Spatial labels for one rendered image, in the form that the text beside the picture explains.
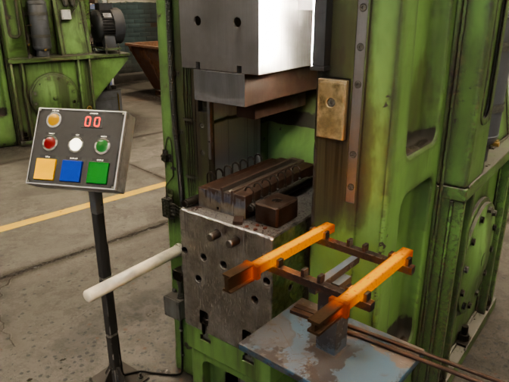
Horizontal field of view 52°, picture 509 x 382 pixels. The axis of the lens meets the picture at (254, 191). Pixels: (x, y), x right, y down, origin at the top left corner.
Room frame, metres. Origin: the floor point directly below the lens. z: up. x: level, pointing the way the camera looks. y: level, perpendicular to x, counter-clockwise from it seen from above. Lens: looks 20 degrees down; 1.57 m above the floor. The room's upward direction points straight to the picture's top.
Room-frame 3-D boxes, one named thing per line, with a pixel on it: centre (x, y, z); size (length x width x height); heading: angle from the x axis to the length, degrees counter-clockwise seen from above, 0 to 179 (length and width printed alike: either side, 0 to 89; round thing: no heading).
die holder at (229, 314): (1.71, -0.07, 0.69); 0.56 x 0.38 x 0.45; 143
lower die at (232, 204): (1.74, -0.02, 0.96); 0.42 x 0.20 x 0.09; 143
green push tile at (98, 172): (1.70, 0.53, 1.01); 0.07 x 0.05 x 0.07; 78
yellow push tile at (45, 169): (1.74, 0.73, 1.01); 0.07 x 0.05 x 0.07; 78
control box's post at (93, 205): (1.84, 0.60, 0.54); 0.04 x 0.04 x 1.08; 53
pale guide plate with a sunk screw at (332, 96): (1.48, -0.22, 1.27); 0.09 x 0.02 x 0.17; 53
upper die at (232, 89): (1.74, -0.02, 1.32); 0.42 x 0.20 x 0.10; 143
